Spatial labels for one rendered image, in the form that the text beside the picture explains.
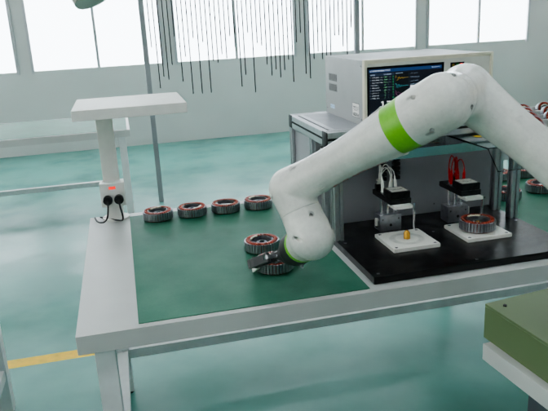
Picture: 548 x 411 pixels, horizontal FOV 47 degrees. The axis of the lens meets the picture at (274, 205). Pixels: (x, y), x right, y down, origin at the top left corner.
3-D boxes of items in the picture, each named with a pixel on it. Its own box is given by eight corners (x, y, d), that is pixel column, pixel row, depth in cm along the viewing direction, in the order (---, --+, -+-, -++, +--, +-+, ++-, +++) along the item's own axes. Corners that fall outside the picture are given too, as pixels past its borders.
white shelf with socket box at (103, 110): (198, 232, 221) (187, 102, 208) (89, 246, 213) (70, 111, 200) (187, 206, 253) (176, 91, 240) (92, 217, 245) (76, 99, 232)
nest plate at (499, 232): (511, 236, 195) (512, 232, 194) (468, 242, 192) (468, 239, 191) (485, 223, 209) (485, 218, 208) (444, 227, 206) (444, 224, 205)
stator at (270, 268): (299, 271, 181) (298, 259, 180) (262, 278, 178) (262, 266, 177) (286, 258, 192) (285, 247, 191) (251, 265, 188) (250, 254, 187)
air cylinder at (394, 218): (401, 228, 207) (401, 213, 205) (380, 232, 205) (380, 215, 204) (395, 224, 212) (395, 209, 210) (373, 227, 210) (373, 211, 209)
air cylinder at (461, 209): (467, 220, 212) (468, 204, 211) (448, 223, 211) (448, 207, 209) (460, 215, 217) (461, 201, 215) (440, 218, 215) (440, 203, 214)
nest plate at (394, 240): (440, 246, 190) (440, 242, 189) (394, 253, 186) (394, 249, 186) (417, 232, 204) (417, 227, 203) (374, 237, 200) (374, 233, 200)
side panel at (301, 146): (322, 231, 216) (320, 138, 207) (314, 232, 215) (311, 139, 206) (300, 209, 242) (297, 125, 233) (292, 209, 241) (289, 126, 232)
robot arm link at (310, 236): (308, 262, 144) (348, 245, 148) (286, 212, 146) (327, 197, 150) (290, 272, 157) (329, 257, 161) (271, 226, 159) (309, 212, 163)
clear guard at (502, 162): (572, 163, 183) (573, 143, 182) (497, 172, 178) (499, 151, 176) (506, 143, 214) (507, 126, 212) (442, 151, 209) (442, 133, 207)
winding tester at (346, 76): (490, 116, 205) (493, 50, 199) (364, 127, 195) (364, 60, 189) (434, 102, 241) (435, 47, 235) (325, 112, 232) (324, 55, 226)
